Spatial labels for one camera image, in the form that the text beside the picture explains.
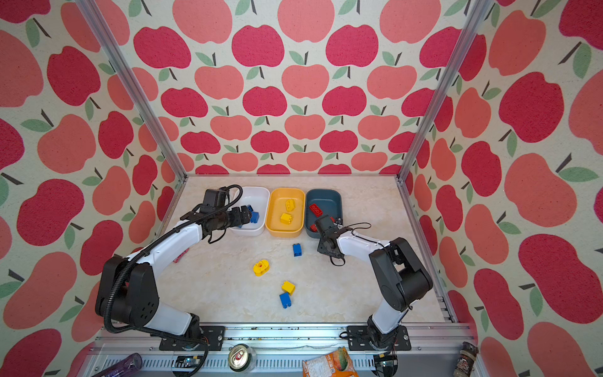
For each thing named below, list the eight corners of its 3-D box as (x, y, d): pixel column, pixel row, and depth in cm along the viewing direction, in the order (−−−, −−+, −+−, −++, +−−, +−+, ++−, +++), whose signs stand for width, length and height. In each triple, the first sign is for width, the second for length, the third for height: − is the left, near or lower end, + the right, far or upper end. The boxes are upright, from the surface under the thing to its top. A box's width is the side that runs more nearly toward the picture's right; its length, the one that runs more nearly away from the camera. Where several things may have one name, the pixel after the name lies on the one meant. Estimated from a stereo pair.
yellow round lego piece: (258, 279, 89) (256, 276, 87) (252, 270, 91) (250, 266, 89) (272, 269, 91) (271, 266, 89) (265, 260, 94) (265, 257, 92)
